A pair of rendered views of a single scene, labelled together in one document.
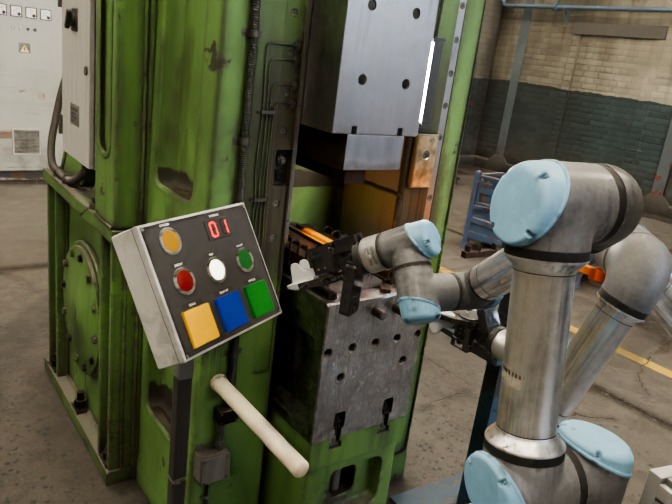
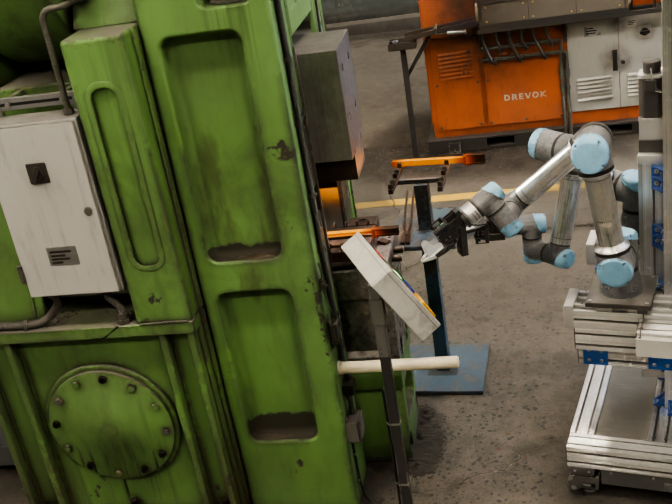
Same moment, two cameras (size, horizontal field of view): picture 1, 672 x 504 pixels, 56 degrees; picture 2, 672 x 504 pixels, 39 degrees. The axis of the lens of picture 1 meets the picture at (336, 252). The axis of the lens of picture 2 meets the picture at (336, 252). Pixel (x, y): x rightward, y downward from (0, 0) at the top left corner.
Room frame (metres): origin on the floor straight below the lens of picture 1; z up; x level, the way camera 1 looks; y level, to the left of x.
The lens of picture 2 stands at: (-0.79, 2.19, 2.54)
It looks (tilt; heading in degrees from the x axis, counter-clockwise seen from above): 25 degrees down; 321
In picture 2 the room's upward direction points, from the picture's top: 10 degrees counter-clockwise
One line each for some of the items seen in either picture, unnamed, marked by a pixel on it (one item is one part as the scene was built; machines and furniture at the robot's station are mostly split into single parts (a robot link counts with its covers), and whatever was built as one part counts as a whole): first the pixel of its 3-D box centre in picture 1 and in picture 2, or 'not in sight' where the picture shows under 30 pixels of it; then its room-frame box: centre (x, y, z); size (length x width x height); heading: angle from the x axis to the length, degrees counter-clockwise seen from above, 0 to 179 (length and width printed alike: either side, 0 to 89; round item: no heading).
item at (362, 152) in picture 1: (330, 139); (305, 162); (1.89, 0.06, 1.32); 0.42 x 0.20 x 0.10; 38
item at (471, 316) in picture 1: (479, 334); (489, 228); (1.39, -0.36, 0.97); 0.12 x 0.08 x 0.09; 38
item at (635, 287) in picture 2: not in sight; (621, 276); (0.87, -0.44, 0.87); 0.15 x 0.15 x 0.10
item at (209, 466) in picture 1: (211, 463); (354, 426); (1.60, 0.29, 0.36); 0.09 x 0.07 x 0.12; 128
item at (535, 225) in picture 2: not in sight; (531, 224); (1.26, -0.46, 0.98); 0.11 x 0.08 x 0.09; 38
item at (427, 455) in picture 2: not in sight; (414, 441); (1.69, -0.10, 0.01); 0.58 x 0.39 x 0.01; 128
